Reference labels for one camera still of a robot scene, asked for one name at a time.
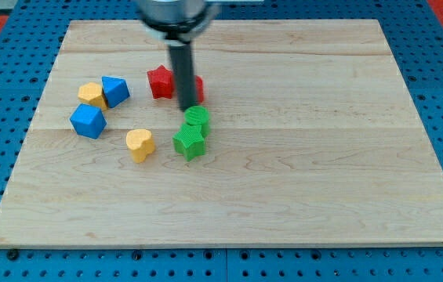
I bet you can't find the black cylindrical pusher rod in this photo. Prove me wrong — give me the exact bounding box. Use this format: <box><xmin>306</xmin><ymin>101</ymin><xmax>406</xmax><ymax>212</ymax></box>
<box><xmin>168</xmin><ymin>42</ymin><xmax>198</xmax><ymax>111</ymax></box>

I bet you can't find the red circle block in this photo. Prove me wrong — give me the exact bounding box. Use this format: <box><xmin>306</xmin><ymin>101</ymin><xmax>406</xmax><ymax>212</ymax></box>
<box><xmin>195</xmin><ymin>75</ymin><xmax>205</xmax><ymax>104</ymax></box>

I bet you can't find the red star block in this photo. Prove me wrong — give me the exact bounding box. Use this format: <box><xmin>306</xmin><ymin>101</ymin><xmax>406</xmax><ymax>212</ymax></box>
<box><xmin>147</xmin><ymin>65</ymin><xmax>174</xmax><ymax>99</ymax></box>

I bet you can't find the green circle block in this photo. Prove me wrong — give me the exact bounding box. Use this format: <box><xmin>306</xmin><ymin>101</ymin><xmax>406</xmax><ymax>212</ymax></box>
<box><xmin>184</xmin><ymin>105</ymin><xmax>210</xmax><ymax>137</ymax></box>

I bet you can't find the green star block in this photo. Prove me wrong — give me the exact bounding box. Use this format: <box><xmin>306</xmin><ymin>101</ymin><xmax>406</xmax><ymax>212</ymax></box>
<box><xmin>172</xmin><ymin>123</ymin><xmax>206</xmax><ymax>161</ymax></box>

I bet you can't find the blue triangle block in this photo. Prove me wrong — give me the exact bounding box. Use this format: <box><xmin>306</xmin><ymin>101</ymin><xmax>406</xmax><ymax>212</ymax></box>
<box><xmin>101</xmin><ymin>76</ymin><xmax>130</xmax><ymax>108</ymax></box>

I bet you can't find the yellow heart block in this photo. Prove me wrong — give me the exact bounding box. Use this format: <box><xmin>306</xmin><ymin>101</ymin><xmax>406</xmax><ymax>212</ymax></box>
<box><xmin>125</xmin><ymin>129</ymin><xmax>155</xmax><ymax>163</ymax></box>

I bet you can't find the yellow pentagon block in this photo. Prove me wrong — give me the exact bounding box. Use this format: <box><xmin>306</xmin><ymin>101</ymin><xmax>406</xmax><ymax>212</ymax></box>
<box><xmin>78</xmin><ymin>82</ymin><xmax>108</xmax><ymax>110</ymax></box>

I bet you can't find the blue cube block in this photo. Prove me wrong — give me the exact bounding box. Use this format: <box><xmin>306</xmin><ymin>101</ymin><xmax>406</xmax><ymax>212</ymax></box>
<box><xmin>70</xmin><ymin>103</ymin><xmax>107</xmax><ymax>139</ymax></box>

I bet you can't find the light wooden board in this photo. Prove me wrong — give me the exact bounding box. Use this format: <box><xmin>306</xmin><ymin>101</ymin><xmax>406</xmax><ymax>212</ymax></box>
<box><xmin>0</xmin><ymin>20</ymin><xmax>443</xmax><ymax>249</ymax></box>

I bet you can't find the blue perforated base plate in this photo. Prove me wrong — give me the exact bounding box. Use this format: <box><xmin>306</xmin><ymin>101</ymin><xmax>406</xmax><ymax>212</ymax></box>
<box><xmin>0</xmin><ymin>1</ymin><xmax>443</xmax><ymax>281</ymax></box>

